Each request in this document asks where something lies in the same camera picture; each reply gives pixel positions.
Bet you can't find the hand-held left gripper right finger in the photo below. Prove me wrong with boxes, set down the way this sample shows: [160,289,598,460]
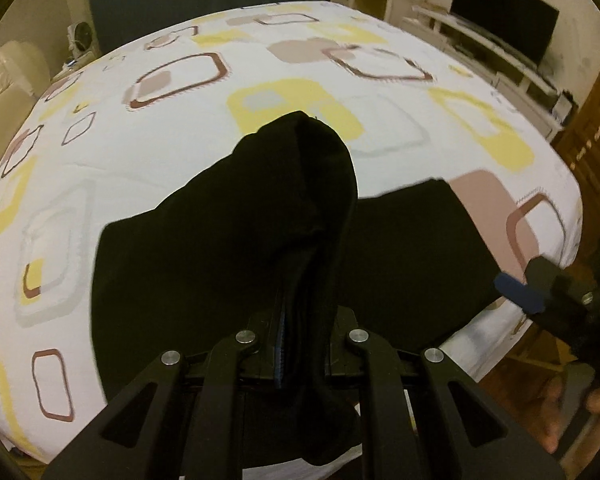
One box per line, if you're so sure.
[325,309,566,480]

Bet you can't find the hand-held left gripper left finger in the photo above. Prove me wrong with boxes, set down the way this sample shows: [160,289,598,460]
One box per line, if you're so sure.
[42,310,286,480]

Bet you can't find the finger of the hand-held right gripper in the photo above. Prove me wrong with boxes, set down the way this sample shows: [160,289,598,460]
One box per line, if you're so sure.
[495,257,593,313]

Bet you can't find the black pants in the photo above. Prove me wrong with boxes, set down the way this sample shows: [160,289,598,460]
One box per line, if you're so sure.
[91,111,503,466]

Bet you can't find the person's right hand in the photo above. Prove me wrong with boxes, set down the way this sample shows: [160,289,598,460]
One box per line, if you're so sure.
[535,377,600,456]

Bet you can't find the white television stand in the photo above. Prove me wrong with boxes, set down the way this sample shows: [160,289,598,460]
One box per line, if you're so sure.
[412,4,578,141]

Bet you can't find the patterned white bed sheet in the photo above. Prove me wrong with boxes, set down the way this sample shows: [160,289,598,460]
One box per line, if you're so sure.
[0,0,583,466]

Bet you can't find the black television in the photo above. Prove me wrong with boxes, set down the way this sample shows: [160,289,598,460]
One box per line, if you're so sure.
[450,0,561,68]

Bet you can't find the small white desk fan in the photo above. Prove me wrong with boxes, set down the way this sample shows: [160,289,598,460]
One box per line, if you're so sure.
[66,21,98,61]

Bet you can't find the cream tufted headboard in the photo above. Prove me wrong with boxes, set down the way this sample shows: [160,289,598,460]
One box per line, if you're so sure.
[0,42,51,201]

